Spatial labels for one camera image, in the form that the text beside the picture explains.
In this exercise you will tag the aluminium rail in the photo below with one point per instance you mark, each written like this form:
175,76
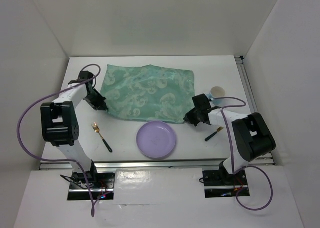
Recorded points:
246,83
206,164

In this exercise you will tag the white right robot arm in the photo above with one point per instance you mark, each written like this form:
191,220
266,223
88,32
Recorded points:
248,134

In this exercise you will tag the lilac round plastic plate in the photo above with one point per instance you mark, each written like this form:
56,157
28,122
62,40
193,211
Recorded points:
156,139

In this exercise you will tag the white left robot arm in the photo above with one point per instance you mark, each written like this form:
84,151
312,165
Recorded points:
60,125

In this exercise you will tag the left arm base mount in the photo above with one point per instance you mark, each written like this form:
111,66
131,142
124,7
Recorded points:
102,189

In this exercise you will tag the gold fork green handle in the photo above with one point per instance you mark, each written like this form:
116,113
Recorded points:
97,130

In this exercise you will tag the gold knife green handle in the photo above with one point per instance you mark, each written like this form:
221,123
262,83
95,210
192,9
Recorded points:
213,134

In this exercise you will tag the teal patterned satin cloth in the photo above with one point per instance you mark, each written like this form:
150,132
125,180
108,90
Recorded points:
148,93

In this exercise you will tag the blue cup white inside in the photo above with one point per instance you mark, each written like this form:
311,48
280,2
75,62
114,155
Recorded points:
215,92

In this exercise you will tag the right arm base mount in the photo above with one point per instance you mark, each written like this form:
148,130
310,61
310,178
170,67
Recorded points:
215,186

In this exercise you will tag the right side aluminium rail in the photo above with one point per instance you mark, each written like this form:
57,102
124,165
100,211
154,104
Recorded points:
246,83

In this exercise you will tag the front aluminium rail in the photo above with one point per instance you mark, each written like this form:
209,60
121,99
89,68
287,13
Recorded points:
206,164

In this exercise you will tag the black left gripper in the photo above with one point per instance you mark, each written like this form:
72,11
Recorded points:
100,104

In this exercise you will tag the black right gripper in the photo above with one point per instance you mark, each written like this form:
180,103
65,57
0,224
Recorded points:
189,117

